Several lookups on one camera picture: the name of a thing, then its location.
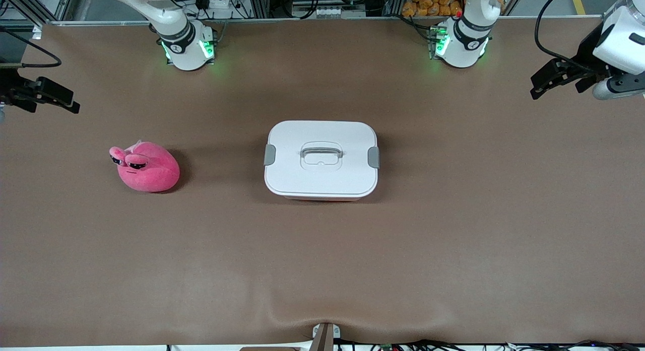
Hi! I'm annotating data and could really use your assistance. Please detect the white power strip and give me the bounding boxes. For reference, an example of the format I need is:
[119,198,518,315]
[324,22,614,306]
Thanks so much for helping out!
[199,0,245,19]

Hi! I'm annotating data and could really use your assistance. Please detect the bag of orange snacks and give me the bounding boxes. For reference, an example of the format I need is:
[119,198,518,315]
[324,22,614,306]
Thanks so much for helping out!
[402,0,505,18]

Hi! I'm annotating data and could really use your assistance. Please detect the pink plush toy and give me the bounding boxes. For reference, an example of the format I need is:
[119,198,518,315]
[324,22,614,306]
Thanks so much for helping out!
[109,141,181,193]

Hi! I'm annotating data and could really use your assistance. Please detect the white box lid grey clips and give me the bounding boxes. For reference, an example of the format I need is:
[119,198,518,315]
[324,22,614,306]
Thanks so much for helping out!
[264,120,379,199]

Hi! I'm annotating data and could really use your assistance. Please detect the white left camera bracket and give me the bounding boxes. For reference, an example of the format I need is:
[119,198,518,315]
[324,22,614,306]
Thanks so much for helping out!
[593,6,645,76]

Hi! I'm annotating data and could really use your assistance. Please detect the silver aluminium frame rail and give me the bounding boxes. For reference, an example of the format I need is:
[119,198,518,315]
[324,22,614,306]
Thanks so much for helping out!
[30,15,605,27]

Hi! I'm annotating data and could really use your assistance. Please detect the aluminium frame struts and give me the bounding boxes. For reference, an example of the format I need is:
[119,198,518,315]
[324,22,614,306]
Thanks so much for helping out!
[0,0,76,27]

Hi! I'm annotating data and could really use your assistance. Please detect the brown table cover mat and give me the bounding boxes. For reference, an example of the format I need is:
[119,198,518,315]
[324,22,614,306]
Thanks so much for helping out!
[0,16,645,347]

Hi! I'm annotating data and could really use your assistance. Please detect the pink plastic storage box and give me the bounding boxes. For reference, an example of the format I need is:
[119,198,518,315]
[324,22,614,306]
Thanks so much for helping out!
[282,194,364,202]

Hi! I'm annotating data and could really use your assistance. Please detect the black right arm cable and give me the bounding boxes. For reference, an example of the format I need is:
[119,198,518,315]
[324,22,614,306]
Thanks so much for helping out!
[0,25,62,68]

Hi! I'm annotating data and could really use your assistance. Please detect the metal table edge bracket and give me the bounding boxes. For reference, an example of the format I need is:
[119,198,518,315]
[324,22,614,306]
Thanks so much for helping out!
[311,322,341,351]

